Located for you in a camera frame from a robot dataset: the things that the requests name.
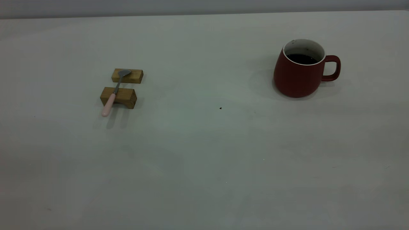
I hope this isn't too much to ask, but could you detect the pink handled metal spoon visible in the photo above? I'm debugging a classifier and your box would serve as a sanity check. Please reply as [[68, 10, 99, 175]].
[[101, 69, 132, 117]]

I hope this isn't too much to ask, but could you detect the red ceramic mug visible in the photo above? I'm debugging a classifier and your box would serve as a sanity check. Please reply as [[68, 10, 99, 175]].
[[273, 39, 341, 98]]

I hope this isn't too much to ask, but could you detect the flat wooden block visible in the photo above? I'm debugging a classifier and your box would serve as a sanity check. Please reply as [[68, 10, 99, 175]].
[[111, 68, 144, 84]]

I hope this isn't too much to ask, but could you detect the arched wooden block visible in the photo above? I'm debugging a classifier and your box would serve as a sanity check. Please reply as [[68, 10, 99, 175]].
[[100, 87, 137, 109]]

